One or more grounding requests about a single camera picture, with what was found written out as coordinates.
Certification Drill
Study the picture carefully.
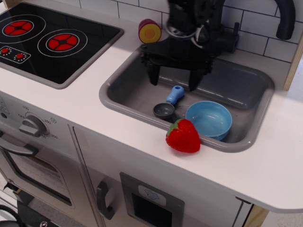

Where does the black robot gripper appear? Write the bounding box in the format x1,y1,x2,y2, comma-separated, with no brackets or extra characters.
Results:
141,23,214,91

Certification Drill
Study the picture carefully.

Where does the blue handled grey spoon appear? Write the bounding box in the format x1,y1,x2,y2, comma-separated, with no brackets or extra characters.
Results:
152,86,185,120

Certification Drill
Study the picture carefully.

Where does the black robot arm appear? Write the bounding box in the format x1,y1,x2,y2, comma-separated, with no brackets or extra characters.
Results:
141,0,224,91

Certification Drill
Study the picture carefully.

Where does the grey toy sink basin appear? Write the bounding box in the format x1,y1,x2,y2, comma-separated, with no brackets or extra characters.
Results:
99,50,275,153

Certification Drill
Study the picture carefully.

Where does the light blue plastic bowl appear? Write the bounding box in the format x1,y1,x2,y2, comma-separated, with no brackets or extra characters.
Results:
185,101,232,141

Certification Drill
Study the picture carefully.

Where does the yellow pink toy cylinder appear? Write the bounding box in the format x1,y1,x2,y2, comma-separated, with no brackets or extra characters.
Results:
138,19,162,44

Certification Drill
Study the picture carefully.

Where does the red toy strawberry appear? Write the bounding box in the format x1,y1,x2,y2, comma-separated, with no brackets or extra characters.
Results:
166,119,201,153

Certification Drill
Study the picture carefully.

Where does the black toy faucet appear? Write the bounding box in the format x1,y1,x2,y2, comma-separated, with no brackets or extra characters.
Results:
216,0,303,62

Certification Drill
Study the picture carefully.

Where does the black toy stovetop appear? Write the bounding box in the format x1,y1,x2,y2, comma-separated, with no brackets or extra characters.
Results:
0,3,124,89

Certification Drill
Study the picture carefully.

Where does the grey dishwasher panel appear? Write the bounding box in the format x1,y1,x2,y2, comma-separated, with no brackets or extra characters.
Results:
120,172,185,227

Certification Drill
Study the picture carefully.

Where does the grey oven knob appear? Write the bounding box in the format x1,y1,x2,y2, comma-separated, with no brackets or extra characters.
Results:
19,115,47,137

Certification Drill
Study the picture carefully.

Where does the toy oven door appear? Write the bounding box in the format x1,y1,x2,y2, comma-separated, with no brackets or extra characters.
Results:
0,148,73,207

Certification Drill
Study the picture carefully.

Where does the grey cabinet door handle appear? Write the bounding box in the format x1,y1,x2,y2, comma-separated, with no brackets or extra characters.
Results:
96,181,115,220

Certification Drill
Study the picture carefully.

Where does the grey oven door handle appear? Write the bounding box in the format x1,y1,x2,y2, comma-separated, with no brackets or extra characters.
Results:
0,138,39,157

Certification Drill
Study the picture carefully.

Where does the black cable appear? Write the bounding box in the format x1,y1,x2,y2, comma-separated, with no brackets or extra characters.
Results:
0,204,18,227

